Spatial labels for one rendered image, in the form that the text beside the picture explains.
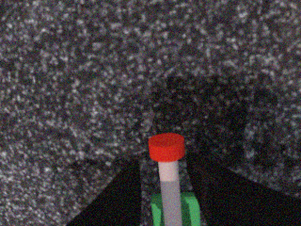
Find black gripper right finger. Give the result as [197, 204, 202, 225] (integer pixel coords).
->
[186, 153, 301, 226]

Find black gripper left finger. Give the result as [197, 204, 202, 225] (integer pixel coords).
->
[66, 159, 142, 226]

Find white pin with red cap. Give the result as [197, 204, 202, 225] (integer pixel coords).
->
[149, 133, 185, 226]

